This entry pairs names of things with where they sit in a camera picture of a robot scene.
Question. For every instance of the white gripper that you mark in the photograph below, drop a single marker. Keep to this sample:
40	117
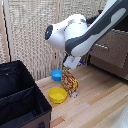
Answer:
72	61

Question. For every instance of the colourful snack box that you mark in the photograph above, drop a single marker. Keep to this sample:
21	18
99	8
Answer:
70	83

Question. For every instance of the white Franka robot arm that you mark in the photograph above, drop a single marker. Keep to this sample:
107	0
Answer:
76	36

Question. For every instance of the blue bowl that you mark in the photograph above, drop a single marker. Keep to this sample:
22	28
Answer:
56	75

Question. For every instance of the small grey white cup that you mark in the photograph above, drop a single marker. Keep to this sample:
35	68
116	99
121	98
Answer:
74	95

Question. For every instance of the yellow bowl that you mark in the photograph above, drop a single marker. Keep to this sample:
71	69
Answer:
57	95

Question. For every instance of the black fabric storage bin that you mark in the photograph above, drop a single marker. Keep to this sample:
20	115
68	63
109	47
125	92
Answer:
20	96

